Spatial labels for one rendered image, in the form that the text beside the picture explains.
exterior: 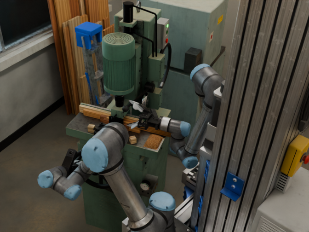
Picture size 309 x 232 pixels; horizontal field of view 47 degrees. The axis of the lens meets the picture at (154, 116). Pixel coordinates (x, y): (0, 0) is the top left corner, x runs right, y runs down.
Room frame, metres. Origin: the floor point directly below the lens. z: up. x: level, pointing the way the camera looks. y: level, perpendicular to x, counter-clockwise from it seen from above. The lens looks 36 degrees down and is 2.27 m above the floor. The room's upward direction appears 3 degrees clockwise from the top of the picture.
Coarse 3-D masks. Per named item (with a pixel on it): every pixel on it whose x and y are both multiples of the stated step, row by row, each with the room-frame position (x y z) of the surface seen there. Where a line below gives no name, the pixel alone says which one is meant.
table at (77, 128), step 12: (72, 120) 1.79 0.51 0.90; (84, 120) 1.79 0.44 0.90; (96, 120) 1.80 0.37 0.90; (72, 132) 1.70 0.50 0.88; (84, 132) 1.68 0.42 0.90; (132, 132) 1.70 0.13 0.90; (144, 132) 1.71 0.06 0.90; (132, 144) 1.59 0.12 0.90; (144, 156) 1.55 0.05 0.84; (156, 156) 1.53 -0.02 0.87
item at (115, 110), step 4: (124, 100) 1.84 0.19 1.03; (128, 100) 1.84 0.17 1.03; (124, 104) 1.80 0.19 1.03; (112, 108) 1.75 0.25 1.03; (116, 108) 1.75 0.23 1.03; (120, 108) 1.75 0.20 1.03; (112, 112) 1.74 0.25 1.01; (116, 112) 1.73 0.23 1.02; (120, 112) 1.72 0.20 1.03; (124, 112) 1.76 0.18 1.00; (116, 116) 1.73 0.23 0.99; (120, 116) 1.73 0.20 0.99; (124, 116) 1.76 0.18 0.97
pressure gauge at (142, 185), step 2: (142, 180) 1.52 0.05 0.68; (144, 180) 1.51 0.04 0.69; (146, 180) 1.51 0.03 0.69; (142, 182) 1.49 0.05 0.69; (144, 182) 1.49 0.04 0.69; (146, 182) 1.49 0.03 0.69; (148, 182) 1.50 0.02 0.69; (140, 184) 1.49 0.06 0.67; (142, 184) 1.49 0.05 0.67; (144, 184) 1.49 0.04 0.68; (146, 184) 1.48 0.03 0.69; (148, 184) 1.48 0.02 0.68; (150, 184) 1.50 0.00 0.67; (140, 186) 1.49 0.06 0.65; (142, 186) 1.49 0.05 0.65; (148, 186) 1.48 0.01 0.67; (142, 188) 1.49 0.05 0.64; (144, 188) 1.49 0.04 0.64; (146, 188) 1.48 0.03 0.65; (148, 188) 1.48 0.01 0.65; (144, 190) 1.48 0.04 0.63; (146, 190) 1.48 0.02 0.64
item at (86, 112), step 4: (84, 112) 1.85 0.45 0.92; (88, 112) 1.84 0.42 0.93; (92, 112) 1.83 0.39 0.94; (96, 112) 1.83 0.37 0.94; (100, 112) 1.83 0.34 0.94; (92, 116) 1.83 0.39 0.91; (96, 116) 1.82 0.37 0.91; (140, 128) 1.73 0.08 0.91; (148, 128) 1.71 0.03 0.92; (152, 128) 1.71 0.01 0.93; (152, 132) 1.70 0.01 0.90; (156, 132) 1.70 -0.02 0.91; (160, 132) 1.69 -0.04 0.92; (164, 132) 1.68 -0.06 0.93; (168, 136) 1.67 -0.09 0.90
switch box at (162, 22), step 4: (160, 20) 2.05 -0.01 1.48; (164, 20) 2.05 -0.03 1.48; (168, 20) 2.06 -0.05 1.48; (160, 24) 1.99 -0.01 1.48; (164, 24) 1.99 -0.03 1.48; (168, 24) 2.06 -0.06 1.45; (160, 28) 1.99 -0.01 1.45; (164, 28) 1.99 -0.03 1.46; (168, 28) 2.07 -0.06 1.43; (160, 32) 1.99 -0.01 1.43; (164, 32) 1.99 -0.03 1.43; (168, 32) 2.07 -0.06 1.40; (160, 36) 1.99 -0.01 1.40; (164, 36) 2.00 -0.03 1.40; (160, 40) 1.99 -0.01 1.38; (164, 40) 2.00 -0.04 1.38; (160, 44) 1.99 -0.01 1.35; (164, 44) 2.01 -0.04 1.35; (160, 48) 1.99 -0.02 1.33
